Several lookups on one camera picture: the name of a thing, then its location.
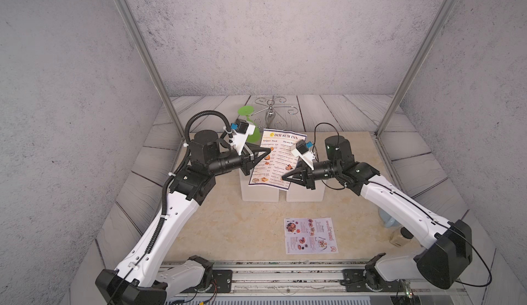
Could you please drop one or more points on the pink special menu sheet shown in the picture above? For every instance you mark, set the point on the pink special menu sheet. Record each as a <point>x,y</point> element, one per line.
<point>310,236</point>

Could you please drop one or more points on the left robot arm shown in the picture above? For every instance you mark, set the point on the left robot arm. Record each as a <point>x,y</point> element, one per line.
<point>137,279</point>

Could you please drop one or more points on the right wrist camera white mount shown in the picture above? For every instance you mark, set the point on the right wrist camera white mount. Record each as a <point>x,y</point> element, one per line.
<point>304,150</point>

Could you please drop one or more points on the light blue cup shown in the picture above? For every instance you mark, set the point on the light blue cup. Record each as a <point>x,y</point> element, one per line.
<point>388,220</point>

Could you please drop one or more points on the dim sum inn menu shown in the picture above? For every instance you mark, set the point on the dim sum inn menu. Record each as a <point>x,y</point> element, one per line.
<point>279,161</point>

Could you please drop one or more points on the white menu rack right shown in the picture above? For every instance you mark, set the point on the white menu rack right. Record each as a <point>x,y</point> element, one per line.
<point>298,193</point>

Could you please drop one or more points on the left metal frame post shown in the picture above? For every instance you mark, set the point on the left metal frame post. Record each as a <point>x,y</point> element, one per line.
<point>146,57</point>

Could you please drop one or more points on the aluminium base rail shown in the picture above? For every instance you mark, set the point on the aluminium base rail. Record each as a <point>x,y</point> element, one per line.
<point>312,282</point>

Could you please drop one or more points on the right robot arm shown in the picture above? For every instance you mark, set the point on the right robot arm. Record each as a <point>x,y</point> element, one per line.
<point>446,247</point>

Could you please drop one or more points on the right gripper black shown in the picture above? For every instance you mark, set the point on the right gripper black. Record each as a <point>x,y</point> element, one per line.
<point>307,180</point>

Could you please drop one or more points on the chrome glass holder stand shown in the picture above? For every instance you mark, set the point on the chrome glass holder stand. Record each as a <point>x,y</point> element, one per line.
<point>273,112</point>

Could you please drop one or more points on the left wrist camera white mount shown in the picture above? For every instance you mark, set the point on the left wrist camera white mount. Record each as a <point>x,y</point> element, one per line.
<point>240,131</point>

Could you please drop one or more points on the white menu rack left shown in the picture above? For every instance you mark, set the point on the white menu rack left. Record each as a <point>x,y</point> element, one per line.
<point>257,193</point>

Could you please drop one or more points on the green plastic wine glass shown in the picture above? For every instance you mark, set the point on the green plastic wine glass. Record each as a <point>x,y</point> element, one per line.
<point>246,112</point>

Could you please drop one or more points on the white menu rack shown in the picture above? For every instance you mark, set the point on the white menu rack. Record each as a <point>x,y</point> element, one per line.
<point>257,193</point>
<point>298,193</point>

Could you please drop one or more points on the metal frame post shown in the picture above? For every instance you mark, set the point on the metal frame post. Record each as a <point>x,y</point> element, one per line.
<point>426,45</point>
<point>146,57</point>

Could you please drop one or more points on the right metal frame post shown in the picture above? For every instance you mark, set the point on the right metal frame post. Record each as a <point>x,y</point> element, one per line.
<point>426,45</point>

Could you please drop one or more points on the jar with black lid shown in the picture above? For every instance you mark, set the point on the jar with black lid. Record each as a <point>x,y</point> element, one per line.
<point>400,237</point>

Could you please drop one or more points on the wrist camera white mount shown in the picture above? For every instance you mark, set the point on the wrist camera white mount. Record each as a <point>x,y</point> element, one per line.
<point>304,150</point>
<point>240,131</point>

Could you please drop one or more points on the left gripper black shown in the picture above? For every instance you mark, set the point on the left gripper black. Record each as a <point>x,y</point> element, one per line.
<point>246,161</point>

